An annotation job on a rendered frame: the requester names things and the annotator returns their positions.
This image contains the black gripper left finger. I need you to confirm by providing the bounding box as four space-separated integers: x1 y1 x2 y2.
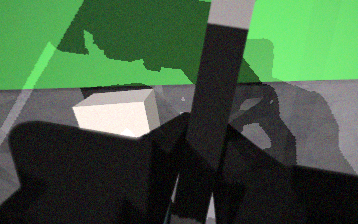
8 112 190 224

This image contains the green flat mat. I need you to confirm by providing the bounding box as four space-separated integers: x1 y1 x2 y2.
0 0 358 90

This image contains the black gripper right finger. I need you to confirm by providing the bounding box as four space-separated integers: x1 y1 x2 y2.
213 124 358 224

